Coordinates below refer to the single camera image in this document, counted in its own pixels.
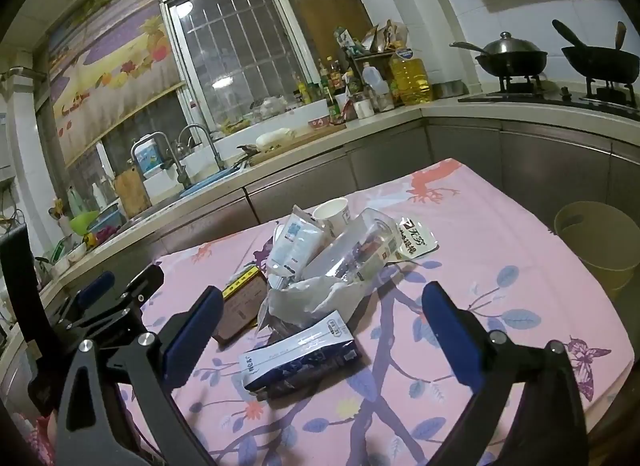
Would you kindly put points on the white paper cup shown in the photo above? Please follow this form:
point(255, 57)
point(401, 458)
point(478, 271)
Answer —
point(332, 218)

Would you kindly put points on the wok with steel lid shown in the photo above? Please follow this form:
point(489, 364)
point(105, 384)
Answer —
point(515, 63)

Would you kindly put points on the wooden spatula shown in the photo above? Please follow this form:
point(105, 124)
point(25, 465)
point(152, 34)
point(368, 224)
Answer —
point(620, 35)

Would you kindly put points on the upright wooden cutting board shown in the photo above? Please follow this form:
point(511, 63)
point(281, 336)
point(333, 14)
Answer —
point(132, 196)

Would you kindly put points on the steel kitchen counter cabinets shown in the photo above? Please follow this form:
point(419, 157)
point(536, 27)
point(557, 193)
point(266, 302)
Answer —
point(550, 155)

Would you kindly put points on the white jar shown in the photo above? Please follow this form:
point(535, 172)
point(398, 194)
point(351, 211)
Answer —
point(363, 108)

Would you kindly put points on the white water filter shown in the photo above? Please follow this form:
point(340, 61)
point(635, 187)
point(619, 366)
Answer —
point(150, 160)

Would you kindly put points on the pink floral tablecloth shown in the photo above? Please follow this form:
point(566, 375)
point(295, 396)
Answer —
point(490, 226)

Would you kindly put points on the steel bowl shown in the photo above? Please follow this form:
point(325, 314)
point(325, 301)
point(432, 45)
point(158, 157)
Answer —
point(450, 89)

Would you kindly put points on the blue white milk carton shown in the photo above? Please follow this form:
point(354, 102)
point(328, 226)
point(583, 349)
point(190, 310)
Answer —
point(300, 353)

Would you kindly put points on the beige round bin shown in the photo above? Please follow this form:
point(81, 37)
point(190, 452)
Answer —
point(600, 266)

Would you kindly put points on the black wok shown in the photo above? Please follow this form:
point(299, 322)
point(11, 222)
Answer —
point(600, 65)

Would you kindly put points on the person's left forearm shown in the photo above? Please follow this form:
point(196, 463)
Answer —
point(35, 438)

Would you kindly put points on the fruit wall poster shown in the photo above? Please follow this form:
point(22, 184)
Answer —
point(115, 55)

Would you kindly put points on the blue plastic basket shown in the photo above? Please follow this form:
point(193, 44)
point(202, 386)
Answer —
point(107, 221)

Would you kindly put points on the white blue plastic pouch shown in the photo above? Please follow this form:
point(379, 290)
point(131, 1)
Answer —
point(295, 246)

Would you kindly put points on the steel kitchen faucet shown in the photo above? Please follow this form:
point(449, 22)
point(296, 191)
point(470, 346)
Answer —
point(197, 126)
point(150, 135)

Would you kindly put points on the clear plastic bottle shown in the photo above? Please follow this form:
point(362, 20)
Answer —
point(360, 246)

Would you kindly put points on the pile of seasoning packets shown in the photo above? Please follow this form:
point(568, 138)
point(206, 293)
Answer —
point(385, 35)

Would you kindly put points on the white plastic bag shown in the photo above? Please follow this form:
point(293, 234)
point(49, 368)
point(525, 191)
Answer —
point(310, 301)

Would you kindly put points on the translucent plastic jug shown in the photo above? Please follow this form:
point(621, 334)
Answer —
point(375, 83)

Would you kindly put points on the dark wooden spice rack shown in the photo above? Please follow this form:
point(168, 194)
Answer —
point(375, 55)

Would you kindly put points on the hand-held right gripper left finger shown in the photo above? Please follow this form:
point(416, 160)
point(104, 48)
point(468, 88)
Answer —
point(195, 333)

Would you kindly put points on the large cooking oil bottle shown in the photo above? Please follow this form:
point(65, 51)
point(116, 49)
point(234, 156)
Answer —
point(410, 80)

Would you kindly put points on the barred kitchen window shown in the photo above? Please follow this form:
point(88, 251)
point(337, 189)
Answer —
point(235, 40)

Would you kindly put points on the black gas stove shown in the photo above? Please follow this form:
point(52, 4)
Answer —
point(530, 98)

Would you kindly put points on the green plastic scoop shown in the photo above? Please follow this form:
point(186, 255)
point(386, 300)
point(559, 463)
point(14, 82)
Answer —
point(85, 222)

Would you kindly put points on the flat wooden cutting board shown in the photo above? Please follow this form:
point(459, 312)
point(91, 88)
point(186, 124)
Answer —
point(310, 138)

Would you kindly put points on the white packet with black lettering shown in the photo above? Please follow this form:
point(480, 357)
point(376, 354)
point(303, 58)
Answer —
point(415, 241)

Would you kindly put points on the yellow packet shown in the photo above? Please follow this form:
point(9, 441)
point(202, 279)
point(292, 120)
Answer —
point(240, 308)

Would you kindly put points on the row of sauce bottles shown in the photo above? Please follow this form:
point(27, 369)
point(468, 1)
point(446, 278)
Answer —
point(332, 80)

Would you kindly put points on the white radish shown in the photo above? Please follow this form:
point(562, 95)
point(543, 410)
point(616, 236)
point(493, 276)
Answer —
point(275, 138)

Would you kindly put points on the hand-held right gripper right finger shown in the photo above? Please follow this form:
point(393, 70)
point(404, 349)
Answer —
point(450, 336)

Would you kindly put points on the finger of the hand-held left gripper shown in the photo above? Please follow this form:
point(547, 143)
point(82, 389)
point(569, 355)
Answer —
point(145, 281)
point(95, 290)

